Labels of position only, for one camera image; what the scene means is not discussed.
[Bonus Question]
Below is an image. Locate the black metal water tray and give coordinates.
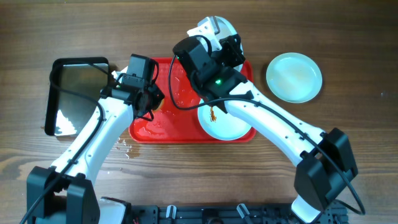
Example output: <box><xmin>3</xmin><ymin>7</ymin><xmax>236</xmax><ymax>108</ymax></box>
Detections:
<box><xmin>44</xmin><ymin>57</ymin><xmax>109</xmax><ymax>136</ymax></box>

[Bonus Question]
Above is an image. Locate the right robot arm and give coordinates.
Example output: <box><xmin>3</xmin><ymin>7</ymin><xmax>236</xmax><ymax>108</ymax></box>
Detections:
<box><xmin>173</xmin><ymin>35</ymin><xmax>365</xmax><ymax>223</ymax></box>

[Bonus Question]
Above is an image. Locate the red plastic tray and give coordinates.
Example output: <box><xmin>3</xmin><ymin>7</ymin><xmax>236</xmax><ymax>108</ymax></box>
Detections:
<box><xmin>128</xmin><ymin>57</ymin><xmax>257</xmax><ymax>144</ymax></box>

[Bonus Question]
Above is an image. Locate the green orange sponge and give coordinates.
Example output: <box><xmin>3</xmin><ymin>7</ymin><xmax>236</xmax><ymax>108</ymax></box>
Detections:
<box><xmin>153</xmin><ymin>100</ymin><xmax>164</xmax><ymax>112</ymax></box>

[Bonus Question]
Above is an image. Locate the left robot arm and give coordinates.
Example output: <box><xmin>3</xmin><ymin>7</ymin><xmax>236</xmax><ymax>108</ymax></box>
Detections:
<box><xmin>21</xmin><ymin>84</ymin><xmax>164</xmax><ymax>223</ymax></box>

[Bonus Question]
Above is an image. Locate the white plate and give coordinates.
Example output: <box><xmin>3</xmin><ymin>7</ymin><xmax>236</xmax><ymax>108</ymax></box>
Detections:
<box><xmin>197</xmin><ymin>16</ymin><xmax>243</xmax><ymax>72</ymax></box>
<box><xmin>266</xmin><ymin>52</ymin><xmax>323</xmax><ymax>103</ymax></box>
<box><xmin>197</xmin><ymin>105</ymin><xmax>252</xmax><ymax>141</ymax></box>

